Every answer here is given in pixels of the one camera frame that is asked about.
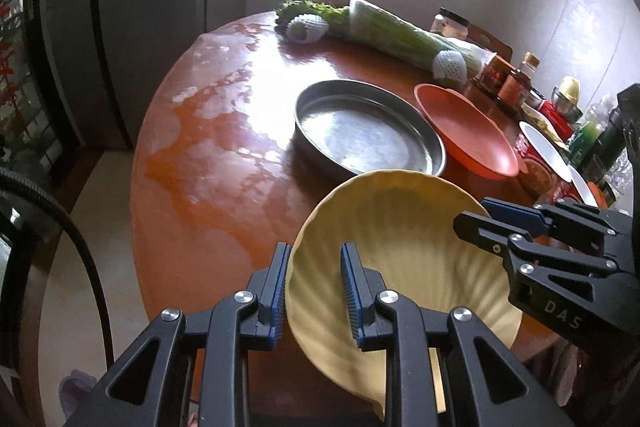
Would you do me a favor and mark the white bowl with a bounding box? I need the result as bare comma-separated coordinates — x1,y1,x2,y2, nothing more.
516,121,573,182
568,166,598,207

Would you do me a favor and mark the orange plastic bowl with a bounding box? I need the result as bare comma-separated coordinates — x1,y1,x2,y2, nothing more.
413,83,520,180

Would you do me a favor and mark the yellow scalloped plate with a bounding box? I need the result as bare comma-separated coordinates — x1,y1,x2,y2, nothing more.
285,170,522,416

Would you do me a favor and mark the round metal pan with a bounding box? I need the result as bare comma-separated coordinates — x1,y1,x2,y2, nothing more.
294,79,447,181

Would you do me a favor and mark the red printed paper cup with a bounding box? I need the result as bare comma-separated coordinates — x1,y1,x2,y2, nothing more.
514,142,565,196

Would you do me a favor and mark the green drink bottle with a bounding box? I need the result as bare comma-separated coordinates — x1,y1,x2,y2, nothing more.
568,104,611,168

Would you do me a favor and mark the black thermos flask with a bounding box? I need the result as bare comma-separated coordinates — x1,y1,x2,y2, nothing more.
588,107,625,182

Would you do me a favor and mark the red packet box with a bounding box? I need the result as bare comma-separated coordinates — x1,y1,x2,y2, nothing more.
538,100,574,142

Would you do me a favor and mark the plate of yellow food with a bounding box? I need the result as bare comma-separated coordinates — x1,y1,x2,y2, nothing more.
520,103,568,153

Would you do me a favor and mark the steel bowl with yellow lid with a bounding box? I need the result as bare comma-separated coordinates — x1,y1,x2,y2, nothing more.
551,76,582,124

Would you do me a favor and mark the brown sauce bottle yellow cap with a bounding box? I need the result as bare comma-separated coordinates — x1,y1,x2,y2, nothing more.
497,52,540,116

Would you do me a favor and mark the red sauce jar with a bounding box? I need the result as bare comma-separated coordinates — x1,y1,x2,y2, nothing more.
477,54,513,98

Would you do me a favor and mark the right foam-netted fruit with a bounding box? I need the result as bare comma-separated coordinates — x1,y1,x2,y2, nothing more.
432,50,468,90

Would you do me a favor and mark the foam-netted fruit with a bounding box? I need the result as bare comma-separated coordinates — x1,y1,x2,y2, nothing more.
285,14,330,44
432,50,468,90

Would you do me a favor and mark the clear jar black lid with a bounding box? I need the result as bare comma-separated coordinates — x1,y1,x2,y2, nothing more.
430,6,470,40

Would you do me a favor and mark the wrapped napa cabbage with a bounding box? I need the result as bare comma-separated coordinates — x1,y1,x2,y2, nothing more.
348,0,496,78

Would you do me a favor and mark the green leafy lettuce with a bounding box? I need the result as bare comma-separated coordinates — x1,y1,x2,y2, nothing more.
276,0,349,37

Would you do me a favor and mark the left foam-netted fruit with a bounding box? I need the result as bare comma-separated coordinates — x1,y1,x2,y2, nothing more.
285,14,330,44

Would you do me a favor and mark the dark refrigerator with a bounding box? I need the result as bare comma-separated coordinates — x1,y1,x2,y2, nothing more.
16,0,204,150

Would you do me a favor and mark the black cable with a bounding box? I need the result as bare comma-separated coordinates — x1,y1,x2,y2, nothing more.
0,166,115,373

